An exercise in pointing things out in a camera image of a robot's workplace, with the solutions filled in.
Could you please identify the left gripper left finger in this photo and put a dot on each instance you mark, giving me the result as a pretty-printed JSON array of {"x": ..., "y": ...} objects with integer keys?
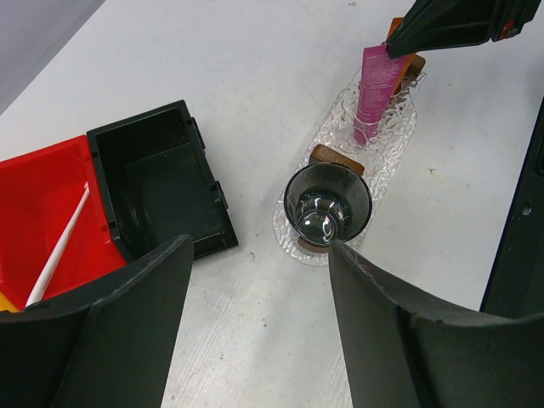
[{"x": 108, "y": 343}]

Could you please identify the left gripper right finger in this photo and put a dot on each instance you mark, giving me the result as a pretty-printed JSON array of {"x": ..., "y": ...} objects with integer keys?
[{"x": 404, "y": 347}]

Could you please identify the red plastic bin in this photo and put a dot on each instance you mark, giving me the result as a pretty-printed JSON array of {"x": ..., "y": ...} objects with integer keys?
[{"x": 39, "y": 192}]

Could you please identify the yellow plastic bin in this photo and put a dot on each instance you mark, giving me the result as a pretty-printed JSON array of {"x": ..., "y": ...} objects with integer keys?
[{"x": 6, "y": 305}]

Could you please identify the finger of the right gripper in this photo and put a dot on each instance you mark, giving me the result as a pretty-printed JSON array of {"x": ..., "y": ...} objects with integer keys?
[{"x": 443, "y": 24}]

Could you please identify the glass cup with brown band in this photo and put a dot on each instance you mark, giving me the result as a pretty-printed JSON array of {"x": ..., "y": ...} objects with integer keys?
[{"x": 326, "y": 202}]

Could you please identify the white toothbrush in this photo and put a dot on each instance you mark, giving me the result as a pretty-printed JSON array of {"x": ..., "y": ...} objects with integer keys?
[{"x": 55, "y": 256}]

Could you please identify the clear holder with wooden ends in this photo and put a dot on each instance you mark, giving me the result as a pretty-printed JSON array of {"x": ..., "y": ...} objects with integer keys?
[{"x": 323, "y": 154}]

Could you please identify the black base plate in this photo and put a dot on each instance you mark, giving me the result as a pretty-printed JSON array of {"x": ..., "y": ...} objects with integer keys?
[{"x": 515, "y": 286}]

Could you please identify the clear textured oval tray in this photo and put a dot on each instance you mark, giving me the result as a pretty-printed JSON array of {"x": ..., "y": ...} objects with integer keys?
[{"x": 380, "y": 156}]

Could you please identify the black plastic bin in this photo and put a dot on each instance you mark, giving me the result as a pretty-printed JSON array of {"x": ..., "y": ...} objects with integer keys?
[{"x": 155, "y": 183}]

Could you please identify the pink toothpaste tube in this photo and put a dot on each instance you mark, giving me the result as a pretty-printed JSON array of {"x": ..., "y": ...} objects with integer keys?
[{"x": 380, "y": 77}]

